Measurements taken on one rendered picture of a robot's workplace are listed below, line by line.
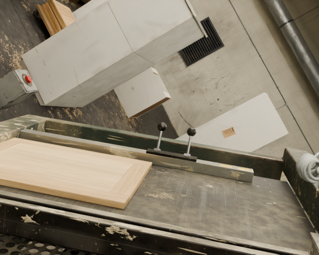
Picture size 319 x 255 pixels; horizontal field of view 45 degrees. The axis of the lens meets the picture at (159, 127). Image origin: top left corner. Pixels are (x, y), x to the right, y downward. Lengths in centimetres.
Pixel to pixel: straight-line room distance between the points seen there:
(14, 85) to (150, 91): 459
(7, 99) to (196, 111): 777
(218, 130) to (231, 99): 444
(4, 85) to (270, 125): 363
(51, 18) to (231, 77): 529
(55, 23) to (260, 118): 280
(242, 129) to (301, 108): 458
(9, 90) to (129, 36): 200
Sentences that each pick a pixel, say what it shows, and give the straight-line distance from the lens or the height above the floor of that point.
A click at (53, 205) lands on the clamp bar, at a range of 90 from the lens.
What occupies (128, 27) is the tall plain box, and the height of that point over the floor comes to 116.
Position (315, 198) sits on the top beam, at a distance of 125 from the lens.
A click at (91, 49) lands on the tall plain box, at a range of 380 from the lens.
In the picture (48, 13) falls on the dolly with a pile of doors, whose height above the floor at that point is 17.
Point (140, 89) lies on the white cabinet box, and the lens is 636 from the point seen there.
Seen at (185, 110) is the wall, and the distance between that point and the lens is 945.
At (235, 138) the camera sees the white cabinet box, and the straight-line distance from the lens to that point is 492.
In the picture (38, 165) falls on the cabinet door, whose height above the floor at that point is 107.
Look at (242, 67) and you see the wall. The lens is 940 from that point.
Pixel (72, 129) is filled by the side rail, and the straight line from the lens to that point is 184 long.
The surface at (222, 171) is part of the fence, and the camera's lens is 150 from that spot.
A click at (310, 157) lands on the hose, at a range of 114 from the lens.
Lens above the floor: 174
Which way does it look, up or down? 12 degrees down
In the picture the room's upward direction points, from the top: 62 degrees clockwise
